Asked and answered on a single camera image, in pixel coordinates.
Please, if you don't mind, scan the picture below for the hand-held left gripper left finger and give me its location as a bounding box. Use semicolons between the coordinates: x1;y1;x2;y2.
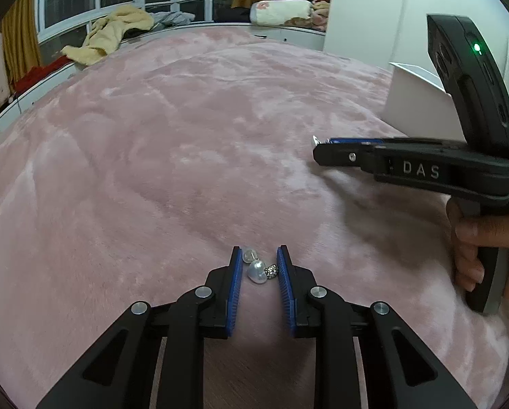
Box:
35;246;244;409

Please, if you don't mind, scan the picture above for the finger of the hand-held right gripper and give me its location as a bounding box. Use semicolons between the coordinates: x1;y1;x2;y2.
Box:
323;136;411;146
313;142;378;174

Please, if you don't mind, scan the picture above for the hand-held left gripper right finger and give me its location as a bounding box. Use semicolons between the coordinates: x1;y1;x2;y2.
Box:
276;245;473;409

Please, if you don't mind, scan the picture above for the pearl charm pendant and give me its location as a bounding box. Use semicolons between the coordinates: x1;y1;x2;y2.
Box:
242;246;279;285

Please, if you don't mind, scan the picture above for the white storage box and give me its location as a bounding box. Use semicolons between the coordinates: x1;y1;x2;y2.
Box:
381;62;509;160

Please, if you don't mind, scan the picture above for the person's right hand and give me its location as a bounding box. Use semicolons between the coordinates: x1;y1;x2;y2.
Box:
445;199;509;304

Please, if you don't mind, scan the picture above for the pink plush toy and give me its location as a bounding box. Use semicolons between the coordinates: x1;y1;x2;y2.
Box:
311;0;332;33

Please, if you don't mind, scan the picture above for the pink plush blanket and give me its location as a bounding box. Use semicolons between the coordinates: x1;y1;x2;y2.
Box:
0;23;509;409

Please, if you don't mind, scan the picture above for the rolled floral white blanket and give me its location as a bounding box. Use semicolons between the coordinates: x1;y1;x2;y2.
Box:
250;0;313;27

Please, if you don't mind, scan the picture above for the grey clothes heap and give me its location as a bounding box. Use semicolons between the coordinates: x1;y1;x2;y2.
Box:
151;10;196;31

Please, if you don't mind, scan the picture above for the yellow fleece robe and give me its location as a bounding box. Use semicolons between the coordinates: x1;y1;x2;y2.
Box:
61;6;156;67

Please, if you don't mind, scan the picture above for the red cloth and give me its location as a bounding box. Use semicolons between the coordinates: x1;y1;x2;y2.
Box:
11;55;75;95

